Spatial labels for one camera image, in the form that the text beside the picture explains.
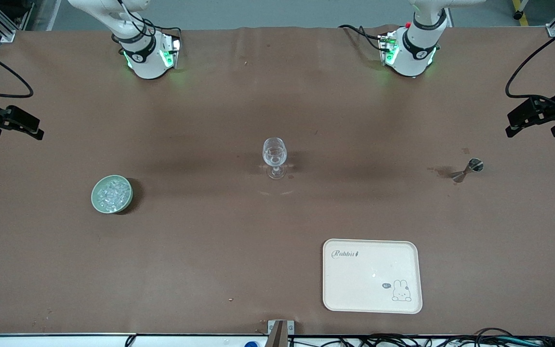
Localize clear ice cubes pile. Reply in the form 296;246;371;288
96;178;130;210

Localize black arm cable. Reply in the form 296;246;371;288
505;17;555;100
0;40;35;99

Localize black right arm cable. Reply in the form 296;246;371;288
0;40;35;99

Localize black cable bundle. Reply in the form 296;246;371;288
290;328;555;347

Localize black base cable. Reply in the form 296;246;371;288
150;25;183;40
338;24;385;51

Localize green ceramic bowl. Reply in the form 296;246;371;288
91;174;133;214

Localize beige rabbit print tray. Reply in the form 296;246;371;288
322;239;423;315

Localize brown table mat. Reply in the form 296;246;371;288
0;25;555;336

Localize metal bracket with brown post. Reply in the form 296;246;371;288
265;320;295;347

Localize clear wine glass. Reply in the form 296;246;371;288
262;137;289;180

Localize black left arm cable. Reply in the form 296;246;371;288
505;17;555;100

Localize metal jigger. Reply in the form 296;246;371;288
451;158;485;184

